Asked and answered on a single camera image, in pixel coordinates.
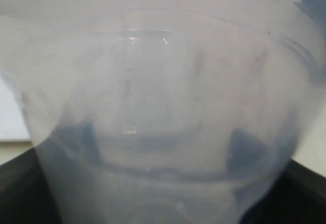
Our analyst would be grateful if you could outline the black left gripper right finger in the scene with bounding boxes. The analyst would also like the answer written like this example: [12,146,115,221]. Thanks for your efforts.
[241,160,325,224]

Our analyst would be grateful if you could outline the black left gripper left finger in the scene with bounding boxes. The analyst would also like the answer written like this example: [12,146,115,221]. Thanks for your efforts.
[1,149,61,223]

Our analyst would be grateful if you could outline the clear plastic pitcher container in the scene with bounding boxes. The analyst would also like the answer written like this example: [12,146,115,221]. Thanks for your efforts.
[1,0,325,223]

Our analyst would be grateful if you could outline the white rectangular plastic tray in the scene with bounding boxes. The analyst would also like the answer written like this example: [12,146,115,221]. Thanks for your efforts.
[1,77,30,142]

